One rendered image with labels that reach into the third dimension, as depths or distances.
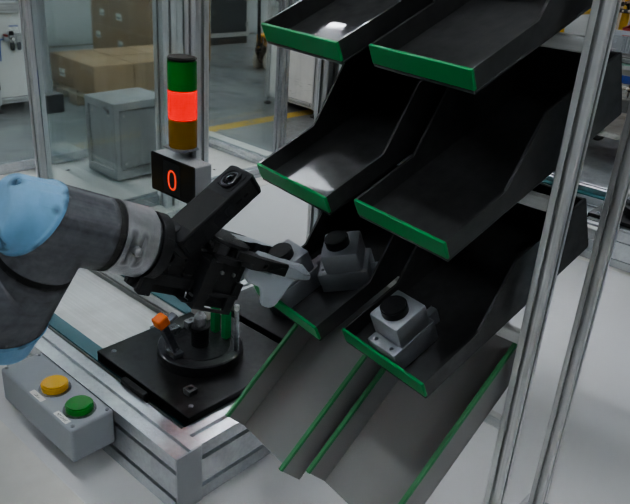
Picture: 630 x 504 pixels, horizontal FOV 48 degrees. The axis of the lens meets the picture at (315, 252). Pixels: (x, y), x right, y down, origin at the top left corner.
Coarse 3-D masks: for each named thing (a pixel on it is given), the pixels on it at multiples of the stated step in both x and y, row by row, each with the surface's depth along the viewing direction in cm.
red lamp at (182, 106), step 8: (168, 96) 120; (176, 96) 119; (184, 96) 119; (192, 96) 120; (168, 104) 120; (176, 104) 119; (184, 104) 119; (192, 104) 120; (168, 112) 121; (176, 112) 120; (184, 112) 120; (192, 112) 121; (176, 120) 120; (184, 120) 120; (192, 120) 121
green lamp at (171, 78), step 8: (168, 64) 117; (176, 64) 116; (184, 64) 116; (192, 64) 117; (168, 72) 118; (176, 72) 117; (184, 72) 117; (192, 72) 118; (168, 80) 119; (176, 80) 118; (184, 80) 118; (192, 80) 118; (168, 88) 119; (176, 88) 118; (184, 88) 118; (192, 88) 119
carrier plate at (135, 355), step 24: (144, 336) 121; (240, 336) 123; (264, 336) 124; (120, 360) 114; (144, 360) 115; (264, 360) 117; (144, 384) 109; (168, 384) 109; (192, 384) 110; (216, 384) 110; (240, 384) 111; (168, 408) 106; (192, 408) 104; (216, 408) 106
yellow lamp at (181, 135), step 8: (168, 120) 122; (168, 128) 123; (176, 128) 121; (184, 128) 121; (192, 128) 122; (168, 136) 123; (176, 136) 122; (184, 136) 122; (192, 136) 122; (176, 144) 122; (184, 144) 122; (192, 144) 123
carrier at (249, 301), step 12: (252, 288) 140; (240, 300) 135; (252, 300) 135; (240, 312) 131; (252, 312) 131; (264, 312) 131; (276, 312) 131; (252, 324) 128; (264, 324) 127; (276, 324) 128; (288, 324) 128; (276, 336) 124
